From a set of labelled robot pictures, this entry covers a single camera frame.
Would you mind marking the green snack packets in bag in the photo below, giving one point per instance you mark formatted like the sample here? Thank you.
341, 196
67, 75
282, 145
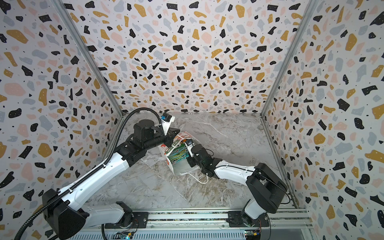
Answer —
178, 154

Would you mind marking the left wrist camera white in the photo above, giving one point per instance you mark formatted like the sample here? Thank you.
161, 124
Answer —
166, 120

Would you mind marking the aluminium corner post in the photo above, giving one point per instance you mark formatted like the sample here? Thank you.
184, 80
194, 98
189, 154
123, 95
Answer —
65, 16
290, 54

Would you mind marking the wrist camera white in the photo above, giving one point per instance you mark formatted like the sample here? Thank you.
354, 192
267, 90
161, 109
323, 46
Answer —
166, 120
189, 143

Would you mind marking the aluminium corner post left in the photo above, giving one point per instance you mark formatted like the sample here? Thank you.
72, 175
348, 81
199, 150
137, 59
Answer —
65, 16

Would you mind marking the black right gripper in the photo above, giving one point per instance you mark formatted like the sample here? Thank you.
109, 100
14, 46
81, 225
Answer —
194, 151

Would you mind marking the white paper bag floral print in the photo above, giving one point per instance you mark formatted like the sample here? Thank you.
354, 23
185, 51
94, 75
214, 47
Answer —
180, 168

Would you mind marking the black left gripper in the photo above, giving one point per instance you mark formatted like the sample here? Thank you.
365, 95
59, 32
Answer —
170, 135

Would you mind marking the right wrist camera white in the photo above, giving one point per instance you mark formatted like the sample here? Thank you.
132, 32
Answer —
189, 143

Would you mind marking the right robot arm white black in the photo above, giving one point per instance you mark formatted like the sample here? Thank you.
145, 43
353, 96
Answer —
267, 189

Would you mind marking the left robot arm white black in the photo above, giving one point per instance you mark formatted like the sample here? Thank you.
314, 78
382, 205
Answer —
69, 214

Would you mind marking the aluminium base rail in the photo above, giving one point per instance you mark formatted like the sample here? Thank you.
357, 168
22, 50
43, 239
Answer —
204, 224

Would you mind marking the aluminium corner post right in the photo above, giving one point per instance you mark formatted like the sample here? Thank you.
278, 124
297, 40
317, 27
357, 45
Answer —
290, 54

